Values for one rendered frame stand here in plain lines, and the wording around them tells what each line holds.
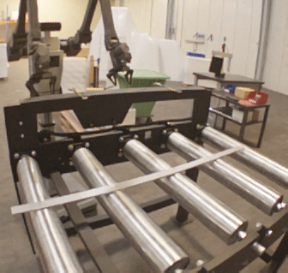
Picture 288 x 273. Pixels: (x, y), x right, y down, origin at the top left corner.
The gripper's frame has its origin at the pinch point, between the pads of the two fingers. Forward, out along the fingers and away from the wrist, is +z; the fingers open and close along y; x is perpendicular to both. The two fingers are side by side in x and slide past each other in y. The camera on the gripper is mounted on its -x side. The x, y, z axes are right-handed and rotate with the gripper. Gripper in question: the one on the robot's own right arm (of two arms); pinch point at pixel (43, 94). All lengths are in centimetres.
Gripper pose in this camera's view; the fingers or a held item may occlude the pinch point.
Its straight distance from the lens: 111.9
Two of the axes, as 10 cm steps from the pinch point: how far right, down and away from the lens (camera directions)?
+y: 7.5, -1.9, 6.3
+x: -6.0, 1.9, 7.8
